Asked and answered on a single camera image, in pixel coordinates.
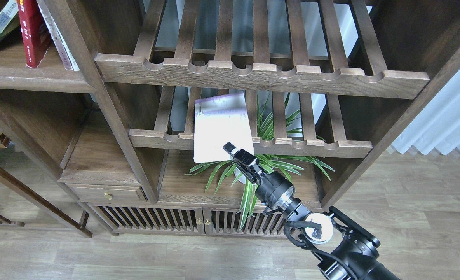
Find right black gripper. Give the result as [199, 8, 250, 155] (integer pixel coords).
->
[223, 142, 294, 208]

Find pale lilac paperback book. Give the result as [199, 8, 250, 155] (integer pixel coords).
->
[194, 90, 254, 163]

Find red paperback book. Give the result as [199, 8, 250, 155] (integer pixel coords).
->
[17, 0, 52, 68]

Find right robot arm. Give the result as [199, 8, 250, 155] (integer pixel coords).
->
[223, 142, 397, 280]

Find white plant pot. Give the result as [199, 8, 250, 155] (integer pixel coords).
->
[234, 168, 247, 184]

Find green spider plant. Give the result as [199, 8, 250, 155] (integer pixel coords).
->
[188, 97, 334, 229]

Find brass drawer knob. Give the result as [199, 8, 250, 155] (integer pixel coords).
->
[104, 192, 113, 200]

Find dark wooden bookshelf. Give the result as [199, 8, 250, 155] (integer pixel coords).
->
[0, 0, 460, 236]

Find upright white-spined book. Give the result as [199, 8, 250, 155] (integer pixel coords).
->
[37, 0, 80, 71]

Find white curtain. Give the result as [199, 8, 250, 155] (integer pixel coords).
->
[389, 69, 460, 155]

